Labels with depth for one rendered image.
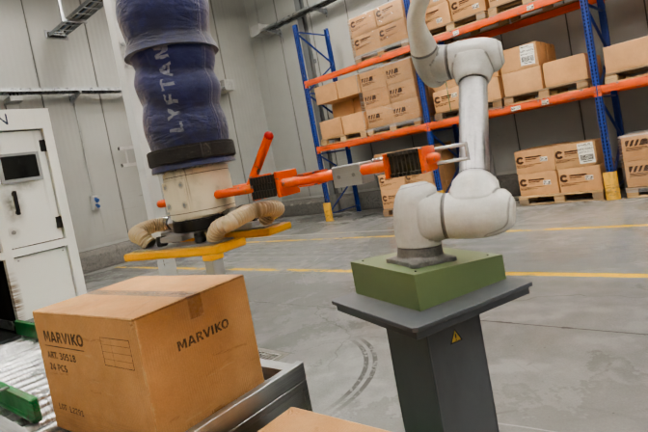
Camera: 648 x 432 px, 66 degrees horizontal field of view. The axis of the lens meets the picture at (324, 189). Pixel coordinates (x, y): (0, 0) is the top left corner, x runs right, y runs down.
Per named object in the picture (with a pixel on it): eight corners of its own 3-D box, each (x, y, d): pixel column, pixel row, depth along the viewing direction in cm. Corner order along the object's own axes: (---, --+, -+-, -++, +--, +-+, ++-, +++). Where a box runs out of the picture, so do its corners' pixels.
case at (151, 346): (57, 426, 166) (31, 310, 163) (158, 373, 197) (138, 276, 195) (164, 466, 130) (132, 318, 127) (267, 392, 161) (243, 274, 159)
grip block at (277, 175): (250, 202, 116) (245, 176, 116) (275, 195, 124) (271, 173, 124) (278, 198, 112) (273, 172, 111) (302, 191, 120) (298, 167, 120)
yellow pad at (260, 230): (179, 245, 145) (176, 228, 145) (204, 237, 153) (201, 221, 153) (270, 235, 127) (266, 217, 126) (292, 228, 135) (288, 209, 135)
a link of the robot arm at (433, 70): (411, 40, 192) (445, 33, 186) (423, 74, 205) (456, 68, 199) (408, 64, 185) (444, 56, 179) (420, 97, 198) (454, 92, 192)
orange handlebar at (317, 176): (129, 215, 143) (126, 203, 143) (204, 199, 168) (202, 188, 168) (436, 167, 94) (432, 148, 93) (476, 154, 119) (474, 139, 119)
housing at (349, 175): (333, 188, 106) (329, 168, 105) (348, 184, 111) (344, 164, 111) (362, 184, 102) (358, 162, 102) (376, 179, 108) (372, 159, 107)
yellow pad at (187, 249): (123, 262, 129) (120, 243, 129) (154, 253, 137) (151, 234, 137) (218, 255, 111) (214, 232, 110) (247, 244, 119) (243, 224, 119)
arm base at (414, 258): (420, 253, 187) (418, 238, 187) (458, 259, 167) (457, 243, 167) (378, 260, 180) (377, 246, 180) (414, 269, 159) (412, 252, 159)
